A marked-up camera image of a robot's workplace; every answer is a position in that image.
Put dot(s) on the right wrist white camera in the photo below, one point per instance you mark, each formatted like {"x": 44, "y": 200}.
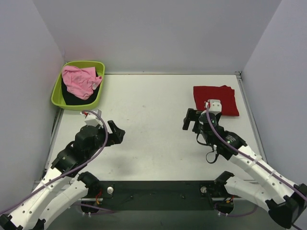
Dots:
{"x": 213, "y": 106}

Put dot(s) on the pink t-shirt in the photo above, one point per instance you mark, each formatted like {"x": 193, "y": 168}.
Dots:
{"x": 81, "y": 82}

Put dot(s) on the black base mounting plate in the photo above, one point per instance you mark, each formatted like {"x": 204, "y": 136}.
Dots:
{"x": 154, "y": 196}

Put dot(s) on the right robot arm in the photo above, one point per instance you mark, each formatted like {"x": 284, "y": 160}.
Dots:
{"x": 283, "y": 199}

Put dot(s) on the lime green plastic bin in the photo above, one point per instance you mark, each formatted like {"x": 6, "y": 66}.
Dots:
{"x": 57, "y": 97}

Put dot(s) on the wrist white camera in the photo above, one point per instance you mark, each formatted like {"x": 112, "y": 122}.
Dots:
{"x": 213, "y": 106}
{"x": 91, "y": 119}

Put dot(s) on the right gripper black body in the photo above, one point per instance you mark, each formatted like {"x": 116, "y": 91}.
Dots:
{"x": 194, "y": 120}

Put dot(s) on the aluminium table edge rail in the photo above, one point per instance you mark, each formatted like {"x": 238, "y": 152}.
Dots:
{"x": 250, "y": 115}

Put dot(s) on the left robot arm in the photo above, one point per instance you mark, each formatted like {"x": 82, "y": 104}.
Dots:
{"x": 64, "y": 182}

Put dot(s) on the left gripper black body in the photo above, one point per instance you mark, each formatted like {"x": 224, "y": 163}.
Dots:
{"x": 109, "y": 135}

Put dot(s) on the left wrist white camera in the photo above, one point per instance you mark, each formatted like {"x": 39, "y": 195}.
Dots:
{"x": 91, "y": 119}

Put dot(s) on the black t-shirt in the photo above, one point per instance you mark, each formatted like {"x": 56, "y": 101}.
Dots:
{"x": 70, "y": 99}

